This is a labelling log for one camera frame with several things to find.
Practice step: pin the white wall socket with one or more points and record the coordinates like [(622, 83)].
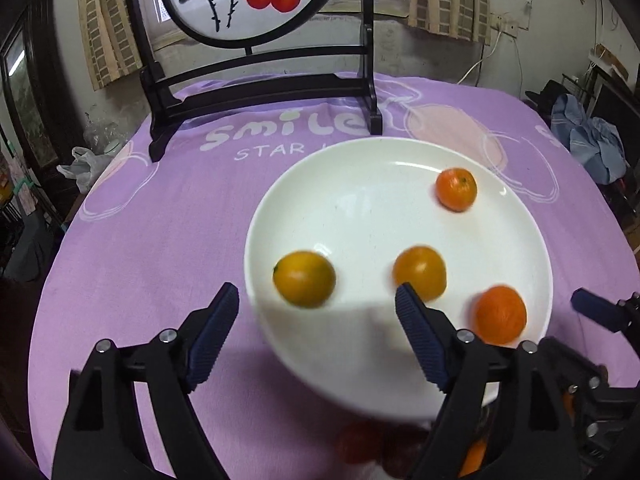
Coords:
[(505, 25)]

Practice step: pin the dark wooden cabinet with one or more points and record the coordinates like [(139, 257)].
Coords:
[(30, 100)]

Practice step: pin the purple printed tablecloth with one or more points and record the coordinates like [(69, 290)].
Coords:
[(165, 240)]

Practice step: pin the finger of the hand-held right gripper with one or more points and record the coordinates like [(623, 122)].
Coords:
[(575, 360), (592, 305)]

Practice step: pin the white plastic bag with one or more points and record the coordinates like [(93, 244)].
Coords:
[(82, 165)]

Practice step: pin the beige brick-pattern curtain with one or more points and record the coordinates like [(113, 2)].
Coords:
[(107, 25), (450, 0)]

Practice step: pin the small orange mandarin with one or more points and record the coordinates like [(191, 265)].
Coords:
[(500, 316)]

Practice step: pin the blue crumpled clothes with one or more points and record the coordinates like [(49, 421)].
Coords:
[(595, 140)]

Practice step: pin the orange-yellow kumquat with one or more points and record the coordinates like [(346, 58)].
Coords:
[(422, 267)]

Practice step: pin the white round plate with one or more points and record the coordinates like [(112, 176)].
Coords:
[(370, 220)]

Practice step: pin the small mandarin with green stem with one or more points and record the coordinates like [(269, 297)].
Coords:
[(455, 189)]

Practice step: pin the yellow kumquat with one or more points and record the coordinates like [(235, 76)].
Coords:
[(304, 279)]

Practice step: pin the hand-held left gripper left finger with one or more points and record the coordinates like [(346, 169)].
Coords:
[(215, 330)]

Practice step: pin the black cloth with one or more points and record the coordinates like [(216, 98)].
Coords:
[(545, 95)]

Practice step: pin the black wooden table screen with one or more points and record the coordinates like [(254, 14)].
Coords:
[(260, 95)]

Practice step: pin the black flat panel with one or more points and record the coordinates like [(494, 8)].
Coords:
[(620, 110)]

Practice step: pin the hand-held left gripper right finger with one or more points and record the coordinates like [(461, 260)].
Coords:
[(420, 330)]

